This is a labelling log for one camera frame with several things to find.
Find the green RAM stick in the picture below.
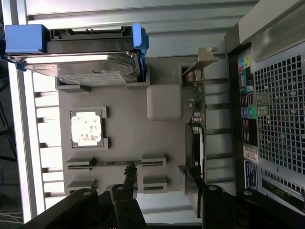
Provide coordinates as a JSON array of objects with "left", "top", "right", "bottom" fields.
[{"left": 91, "top": 160, "right": 143, "bottom": 167}]

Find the silver CPU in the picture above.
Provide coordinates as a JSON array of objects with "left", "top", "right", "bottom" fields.
[{"left": 71, "top": 111, "right": 104, "bottom": 147}]

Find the grey parts rack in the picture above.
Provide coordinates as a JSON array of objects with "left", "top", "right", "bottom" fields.
[{"left": 54, "top": 56, "right": 208, "bottom": 199}]

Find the black open PC case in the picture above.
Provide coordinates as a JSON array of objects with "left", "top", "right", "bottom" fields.
[{"left": 224, "top": 0, "right": 305, "bottom": 217}]

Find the hard disk in blue carrier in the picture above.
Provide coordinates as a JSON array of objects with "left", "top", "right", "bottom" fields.
[{"left": 3, "top": 22, "right": 150, "bottom": 86}]

